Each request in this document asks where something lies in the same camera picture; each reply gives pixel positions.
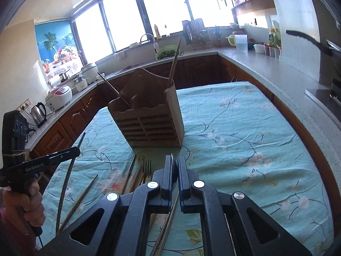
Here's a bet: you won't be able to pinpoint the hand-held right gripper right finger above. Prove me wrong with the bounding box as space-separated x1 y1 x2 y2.
177 155 313 256

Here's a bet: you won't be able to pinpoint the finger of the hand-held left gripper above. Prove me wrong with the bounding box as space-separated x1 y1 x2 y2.
40 147 81 166

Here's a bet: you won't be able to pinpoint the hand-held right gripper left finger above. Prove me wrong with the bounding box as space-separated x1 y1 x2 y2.
40 154 177 256

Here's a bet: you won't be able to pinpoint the dark wooden chopstick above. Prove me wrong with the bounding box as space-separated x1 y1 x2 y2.
123 154 137 194
130 165 143 193

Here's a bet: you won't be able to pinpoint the reddish wooden chopstick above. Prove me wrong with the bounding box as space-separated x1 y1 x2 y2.
60 175 98 231

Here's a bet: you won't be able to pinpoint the wooden utensil holder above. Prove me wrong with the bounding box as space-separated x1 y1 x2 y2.
108 67 185 148

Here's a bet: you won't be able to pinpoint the person's left hand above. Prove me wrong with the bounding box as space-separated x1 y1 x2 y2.
4 185 46 230

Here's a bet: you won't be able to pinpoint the long dark curved stick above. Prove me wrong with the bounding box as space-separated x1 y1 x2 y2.
56 132 86 235

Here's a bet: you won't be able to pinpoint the steel electric kettle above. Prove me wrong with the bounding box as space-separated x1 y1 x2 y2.
30 102 48 128

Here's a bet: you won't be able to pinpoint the brown wooden base cabinets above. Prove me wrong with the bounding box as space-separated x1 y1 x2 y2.
30 52 341 219

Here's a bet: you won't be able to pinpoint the white rice cooker red lid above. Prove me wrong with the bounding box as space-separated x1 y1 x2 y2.
45 85 73 112

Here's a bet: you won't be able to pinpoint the teal floral tablecloth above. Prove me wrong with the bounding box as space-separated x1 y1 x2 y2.
43 81 335 256

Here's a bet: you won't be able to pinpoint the small white electric cooker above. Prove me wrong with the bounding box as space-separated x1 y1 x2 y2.
74 76 90 92

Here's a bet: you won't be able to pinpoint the thin metal chopstick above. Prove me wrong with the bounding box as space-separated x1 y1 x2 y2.
97 72 131 108

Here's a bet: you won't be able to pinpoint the large white cooking pot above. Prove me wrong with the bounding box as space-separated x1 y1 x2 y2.
81 63 100 83

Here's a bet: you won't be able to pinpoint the kitchen sink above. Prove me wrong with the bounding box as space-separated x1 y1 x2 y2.
115 63 150 76

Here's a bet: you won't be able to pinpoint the brown wooden chopstick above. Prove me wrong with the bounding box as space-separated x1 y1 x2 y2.
167 37 182 88

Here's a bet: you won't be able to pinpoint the green colander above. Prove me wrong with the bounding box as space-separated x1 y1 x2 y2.
155 46 178 60

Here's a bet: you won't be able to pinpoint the curved sink faucet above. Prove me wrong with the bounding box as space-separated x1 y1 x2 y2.
140 34 158 55

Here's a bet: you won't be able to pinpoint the dish drying rack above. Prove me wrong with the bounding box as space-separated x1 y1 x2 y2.
182 18 207 46

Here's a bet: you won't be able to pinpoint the kitchen window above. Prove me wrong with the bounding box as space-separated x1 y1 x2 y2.
71 0 236 62

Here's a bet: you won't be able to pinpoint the row of seasoning jars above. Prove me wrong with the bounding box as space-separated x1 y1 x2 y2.
264 45 281 59

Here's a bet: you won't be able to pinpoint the cooking oil bottles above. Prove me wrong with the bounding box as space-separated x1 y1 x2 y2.
269 28 281 47

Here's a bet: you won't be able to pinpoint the steel gas stove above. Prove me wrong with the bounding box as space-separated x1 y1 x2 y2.
305 79 341 118

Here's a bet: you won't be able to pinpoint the black frying pan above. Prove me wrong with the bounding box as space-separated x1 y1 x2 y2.
286 30 341 58

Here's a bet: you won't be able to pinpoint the wall power socket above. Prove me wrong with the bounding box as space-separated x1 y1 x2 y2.
16 99 32 111

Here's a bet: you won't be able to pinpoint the tropical wall poster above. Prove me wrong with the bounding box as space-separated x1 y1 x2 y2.
35 21 83 79

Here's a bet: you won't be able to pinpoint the clear pitcher green handle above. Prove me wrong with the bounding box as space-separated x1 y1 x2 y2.
228 33 248 52

